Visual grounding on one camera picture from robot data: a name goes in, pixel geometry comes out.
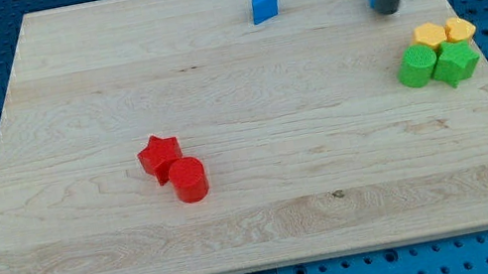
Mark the wooden board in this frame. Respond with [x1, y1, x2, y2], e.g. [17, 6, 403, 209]
[0, 0, 488, 274]

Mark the red cylinder block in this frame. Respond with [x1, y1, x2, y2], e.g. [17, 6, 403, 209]
[169, 157, 209, 204]

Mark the red star block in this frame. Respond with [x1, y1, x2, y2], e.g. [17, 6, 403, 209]
[137, 135, 183, 186]

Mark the blue triangular prism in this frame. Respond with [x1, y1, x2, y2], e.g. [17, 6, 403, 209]
[251, 0, 280, 25]

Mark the green cylinder block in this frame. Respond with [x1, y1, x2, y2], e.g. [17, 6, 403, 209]
[397, 44, 437, 88]

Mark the yellow hexagon block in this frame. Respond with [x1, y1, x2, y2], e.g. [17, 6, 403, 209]
[412, 22, 447, 51]

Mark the green star block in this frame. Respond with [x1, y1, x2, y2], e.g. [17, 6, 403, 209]
[432, 41, 480, 88]

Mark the yellow heart block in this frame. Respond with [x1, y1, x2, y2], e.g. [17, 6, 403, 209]
[444, 17, 477, 43]

